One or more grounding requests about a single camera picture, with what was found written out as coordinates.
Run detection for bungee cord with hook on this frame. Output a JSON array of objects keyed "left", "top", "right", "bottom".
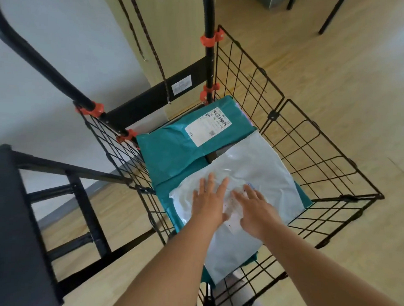
[{"left": 109, "top": 0, "right": 176, "bottom": 105}]

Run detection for black wire mesh cart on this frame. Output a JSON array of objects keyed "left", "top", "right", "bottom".
[{"left": 0, "top": 0, "right": 392, "bottom": 306}]

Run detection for person's left hand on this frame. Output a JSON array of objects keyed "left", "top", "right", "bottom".
[{"left": 191, "top": 172, "right": 232, "bottom": 231}]

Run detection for black low metal table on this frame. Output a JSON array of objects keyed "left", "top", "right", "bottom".
[{"left": 0, "top": 144, "right": 160, "bottom": 306}]

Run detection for person's beige trousers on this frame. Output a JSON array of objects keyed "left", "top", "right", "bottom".
[{"left": 213, "top": 267, "right": 261, "bottom": 306}]

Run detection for white mailer bag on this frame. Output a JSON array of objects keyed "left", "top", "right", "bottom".
[{"left": 166, "top": 129, "right": 311, "bottom": 288}]

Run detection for beige cabinet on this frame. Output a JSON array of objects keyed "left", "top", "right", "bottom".
[{"left": 97, "top": 0, "right": 214, "bottom": 121}]

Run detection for person's right hand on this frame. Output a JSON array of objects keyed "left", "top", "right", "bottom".
[{"left": 229, "top": 184, "right": 284, "bottom": 242}]

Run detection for person's right forearm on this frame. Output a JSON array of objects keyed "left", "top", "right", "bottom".
[{"left": 259, "top": 223, "right": 404, "bottom": 306}]

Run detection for person's left forearm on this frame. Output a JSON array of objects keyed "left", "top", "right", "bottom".
[{"left": 112, "top": 217, "right": 225, "bottom": 306}]

